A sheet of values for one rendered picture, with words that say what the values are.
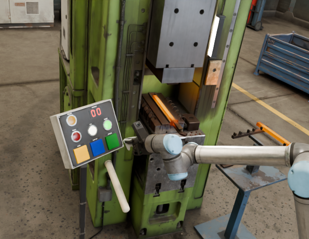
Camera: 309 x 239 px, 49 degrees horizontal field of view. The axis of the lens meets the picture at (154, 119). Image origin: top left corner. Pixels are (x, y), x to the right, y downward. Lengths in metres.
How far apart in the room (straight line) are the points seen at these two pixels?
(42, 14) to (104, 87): 5.25
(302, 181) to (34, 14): 6.38
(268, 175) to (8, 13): 5.75
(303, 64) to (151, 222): 3.86
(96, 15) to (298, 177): 1.56
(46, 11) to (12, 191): 4.70
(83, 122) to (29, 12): 5.47
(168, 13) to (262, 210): 2.03
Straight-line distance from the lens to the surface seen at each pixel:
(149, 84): 2.53
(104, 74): 2.02
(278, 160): 1.50
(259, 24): 9.33
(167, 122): 2.16
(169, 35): 1.89
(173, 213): 2.71
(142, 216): 2.54
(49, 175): 3.24
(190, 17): 1.91
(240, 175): 2.38
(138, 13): 1.95
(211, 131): 2.55
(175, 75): 2.00
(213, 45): 2.17
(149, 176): 2.27
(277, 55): 5.96
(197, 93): 2.33
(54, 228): 2.79
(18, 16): 7.13
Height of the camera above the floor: 2.07
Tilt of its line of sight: 30 degrees down
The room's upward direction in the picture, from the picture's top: 8 degrees clockwise
